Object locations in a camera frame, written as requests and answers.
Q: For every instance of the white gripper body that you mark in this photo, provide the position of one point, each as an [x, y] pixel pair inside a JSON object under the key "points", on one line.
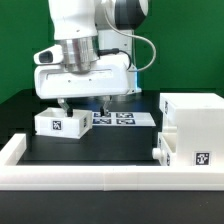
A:
{"points": [[107, 76]]}

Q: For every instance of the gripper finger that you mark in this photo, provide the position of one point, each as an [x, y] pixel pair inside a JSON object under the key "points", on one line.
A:
{"points": [[64, 105], [104, 108]]}

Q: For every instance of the white drawer tray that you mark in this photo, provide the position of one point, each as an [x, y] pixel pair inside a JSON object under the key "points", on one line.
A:
{"points": [[165, 152], [55, 123]]}

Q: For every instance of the white front drawer tray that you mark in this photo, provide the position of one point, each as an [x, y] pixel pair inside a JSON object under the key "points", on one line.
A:
{"points": [[165, 152]]}

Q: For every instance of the white drawer cabinet box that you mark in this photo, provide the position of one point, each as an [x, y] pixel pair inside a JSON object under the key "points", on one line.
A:
{"points": [[197, 119]]}

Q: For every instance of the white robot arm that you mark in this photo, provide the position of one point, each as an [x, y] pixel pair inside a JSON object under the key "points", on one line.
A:
{"points": [[86, 60]]}

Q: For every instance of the fiducial marker sheet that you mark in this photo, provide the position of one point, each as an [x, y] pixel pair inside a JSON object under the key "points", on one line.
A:
{"points": [[130, 119]]}

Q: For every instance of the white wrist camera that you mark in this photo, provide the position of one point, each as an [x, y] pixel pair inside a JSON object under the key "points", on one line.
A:
{"points": [[51, 55]]}

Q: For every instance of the white U-shaped boundary frame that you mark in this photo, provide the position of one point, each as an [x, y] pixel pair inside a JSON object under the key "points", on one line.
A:
{"points": [[100, 178]]}

